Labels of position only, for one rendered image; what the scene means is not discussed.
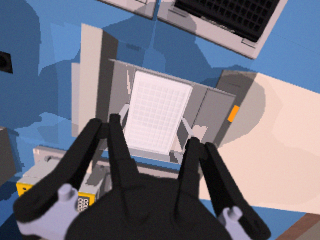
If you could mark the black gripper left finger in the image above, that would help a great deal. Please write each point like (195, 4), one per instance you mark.
(47, 208)

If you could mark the black multiwell plate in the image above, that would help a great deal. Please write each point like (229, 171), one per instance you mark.
(244, 18)

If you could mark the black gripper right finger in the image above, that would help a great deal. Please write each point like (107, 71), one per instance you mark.
(229, 205)

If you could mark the blue bench mat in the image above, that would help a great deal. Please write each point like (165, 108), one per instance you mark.
(43, 38)

